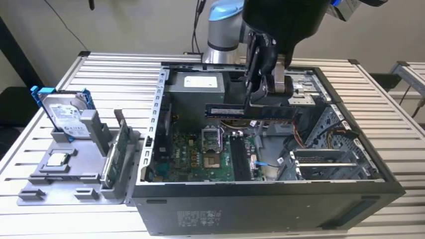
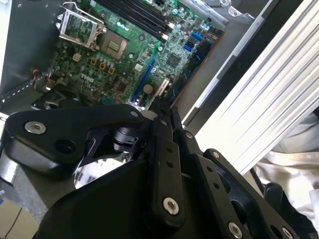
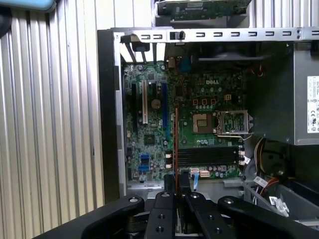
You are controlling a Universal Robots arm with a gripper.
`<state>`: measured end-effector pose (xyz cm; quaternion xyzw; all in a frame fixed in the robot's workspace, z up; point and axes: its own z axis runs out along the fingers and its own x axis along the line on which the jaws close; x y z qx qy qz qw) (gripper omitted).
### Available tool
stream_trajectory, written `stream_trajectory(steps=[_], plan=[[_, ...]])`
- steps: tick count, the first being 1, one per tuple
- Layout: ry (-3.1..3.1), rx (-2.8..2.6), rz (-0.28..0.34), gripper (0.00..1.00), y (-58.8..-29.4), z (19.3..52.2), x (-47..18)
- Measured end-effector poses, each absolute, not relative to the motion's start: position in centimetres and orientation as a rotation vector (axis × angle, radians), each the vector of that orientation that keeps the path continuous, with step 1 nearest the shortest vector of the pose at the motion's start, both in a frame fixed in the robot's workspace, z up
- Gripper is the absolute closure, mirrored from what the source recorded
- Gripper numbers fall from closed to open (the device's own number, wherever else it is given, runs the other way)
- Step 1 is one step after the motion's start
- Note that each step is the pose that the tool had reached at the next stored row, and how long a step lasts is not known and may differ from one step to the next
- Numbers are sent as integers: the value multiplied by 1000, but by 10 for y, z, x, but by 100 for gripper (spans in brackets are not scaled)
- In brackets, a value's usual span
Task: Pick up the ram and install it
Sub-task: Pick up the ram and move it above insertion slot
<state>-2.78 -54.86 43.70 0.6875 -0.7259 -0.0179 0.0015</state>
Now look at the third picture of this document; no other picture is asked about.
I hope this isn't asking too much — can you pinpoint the black case fan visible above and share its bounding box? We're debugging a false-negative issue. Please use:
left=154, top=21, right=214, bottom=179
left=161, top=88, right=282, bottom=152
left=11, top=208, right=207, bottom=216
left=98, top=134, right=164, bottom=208
left=196, top=42, right=265, bottom=63

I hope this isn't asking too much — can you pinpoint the blue VGA port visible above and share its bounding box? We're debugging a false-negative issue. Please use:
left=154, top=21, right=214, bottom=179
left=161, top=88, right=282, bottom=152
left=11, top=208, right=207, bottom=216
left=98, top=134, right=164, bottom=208
left=178, top=56, right=193, bottom=73

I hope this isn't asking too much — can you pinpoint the black RAM slot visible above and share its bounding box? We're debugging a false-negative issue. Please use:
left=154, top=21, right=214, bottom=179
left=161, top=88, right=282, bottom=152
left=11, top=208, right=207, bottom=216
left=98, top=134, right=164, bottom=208
left=178, top=151, right=240, bottom=157
left=178, top=156, right=240, bottom=161
left=178, top=160, right=240, bottom=165
left=178, top=147, right=240, bottom=152

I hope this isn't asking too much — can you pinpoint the CPU socket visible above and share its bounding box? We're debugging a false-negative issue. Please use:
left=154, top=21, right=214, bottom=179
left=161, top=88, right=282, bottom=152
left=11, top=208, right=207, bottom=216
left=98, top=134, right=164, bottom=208
left=191, top=112, right=214, bottom=135

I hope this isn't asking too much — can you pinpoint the grey power supply unit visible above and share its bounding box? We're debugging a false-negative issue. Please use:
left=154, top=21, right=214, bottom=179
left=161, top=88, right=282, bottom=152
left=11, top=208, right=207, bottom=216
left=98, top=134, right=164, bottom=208
left=246, top=43, right=319, bottom=147

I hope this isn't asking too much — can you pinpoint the white power connector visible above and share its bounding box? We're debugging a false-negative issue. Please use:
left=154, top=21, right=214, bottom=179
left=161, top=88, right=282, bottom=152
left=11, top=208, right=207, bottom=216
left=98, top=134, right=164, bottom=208
left=268, top=196, right=290, bottom=218

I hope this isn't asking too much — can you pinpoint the metal drive cage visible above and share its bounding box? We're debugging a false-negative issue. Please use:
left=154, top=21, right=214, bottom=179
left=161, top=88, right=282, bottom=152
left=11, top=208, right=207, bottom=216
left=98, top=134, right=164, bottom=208
left=243, top=178, right=319, bottom=226

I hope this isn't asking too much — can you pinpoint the black PC case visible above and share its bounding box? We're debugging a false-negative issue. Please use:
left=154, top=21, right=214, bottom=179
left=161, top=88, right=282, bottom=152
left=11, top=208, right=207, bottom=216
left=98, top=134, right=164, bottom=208
left=96, top=26, right=319, bottom=226

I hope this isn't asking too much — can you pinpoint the black graphics card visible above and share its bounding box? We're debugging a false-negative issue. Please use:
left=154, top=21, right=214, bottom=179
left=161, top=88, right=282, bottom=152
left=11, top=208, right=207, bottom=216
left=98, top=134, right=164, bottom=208
left=156, top=0, right=251, bottom=22

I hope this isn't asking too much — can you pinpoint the pale blue teach pendant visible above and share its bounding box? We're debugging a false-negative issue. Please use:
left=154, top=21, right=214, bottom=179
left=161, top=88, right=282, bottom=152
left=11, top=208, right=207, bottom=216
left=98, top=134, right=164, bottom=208
left=0, top=0, right=58, bottom=12

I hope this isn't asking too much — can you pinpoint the white expansion slot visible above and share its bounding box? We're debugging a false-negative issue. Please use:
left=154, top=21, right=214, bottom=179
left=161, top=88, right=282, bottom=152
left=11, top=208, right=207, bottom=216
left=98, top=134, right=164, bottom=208
left=141, top=79, right=148, bottom=125

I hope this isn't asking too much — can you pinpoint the blue expansion slot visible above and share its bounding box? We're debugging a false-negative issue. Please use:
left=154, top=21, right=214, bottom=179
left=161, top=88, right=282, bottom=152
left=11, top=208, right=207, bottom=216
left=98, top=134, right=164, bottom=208
left=161, top=82, right=172, bottom=144

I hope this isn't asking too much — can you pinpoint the green motherboard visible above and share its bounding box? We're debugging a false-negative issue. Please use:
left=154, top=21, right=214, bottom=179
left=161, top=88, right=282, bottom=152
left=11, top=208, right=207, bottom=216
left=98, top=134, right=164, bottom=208
left=123, top=63, right=246, bottom=182

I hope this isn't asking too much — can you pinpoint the green RAM stick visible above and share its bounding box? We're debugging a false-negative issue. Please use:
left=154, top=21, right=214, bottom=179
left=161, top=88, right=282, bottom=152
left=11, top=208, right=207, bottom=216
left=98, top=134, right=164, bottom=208
left=174, top=106, right=182, bottom=207

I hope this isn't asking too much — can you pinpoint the metal locking lever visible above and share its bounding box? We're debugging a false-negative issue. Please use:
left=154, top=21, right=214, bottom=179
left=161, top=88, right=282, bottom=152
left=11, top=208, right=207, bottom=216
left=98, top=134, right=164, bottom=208
left=216, top=119, right=255, bottom=140

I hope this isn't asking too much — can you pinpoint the black expansion slot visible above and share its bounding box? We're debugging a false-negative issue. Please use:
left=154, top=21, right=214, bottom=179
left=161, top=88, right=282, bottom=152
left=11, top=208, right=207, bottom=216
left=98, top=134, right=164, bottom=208
left=131, top=83, right=138, bottom=136

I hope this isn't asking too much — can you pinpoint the metal socket cover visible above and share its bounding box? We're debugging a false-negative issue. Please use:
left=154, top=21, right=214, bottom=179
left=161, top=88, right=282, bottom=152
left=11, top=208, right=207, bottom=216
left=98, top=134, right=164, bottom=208
left=216, top=110, right=253, bottom=137

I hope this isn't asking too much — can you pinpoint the grey parts rack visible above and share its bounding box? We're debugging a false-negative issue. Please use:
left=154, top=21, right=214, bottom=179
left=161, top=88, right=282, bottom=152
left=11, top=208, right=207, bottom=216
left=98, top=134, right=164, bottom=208
left=154, top=0, right=250, bottom=28

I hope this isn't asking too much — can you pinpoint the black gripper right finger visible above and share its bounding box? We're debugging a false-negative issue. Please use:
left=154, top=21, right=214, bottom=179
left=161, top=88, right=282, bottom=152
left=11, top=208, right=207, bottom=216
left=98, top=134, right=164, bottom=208
left=179, top=173, right=319, bottom=239

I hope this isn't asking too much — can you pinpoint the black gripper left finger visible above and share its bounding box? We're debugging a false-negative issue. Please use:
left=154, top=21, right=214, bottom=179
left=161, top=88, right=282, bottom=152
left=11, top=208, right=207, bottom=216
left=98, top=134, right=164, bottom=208
left=32, top=174, right=175, bottom=239

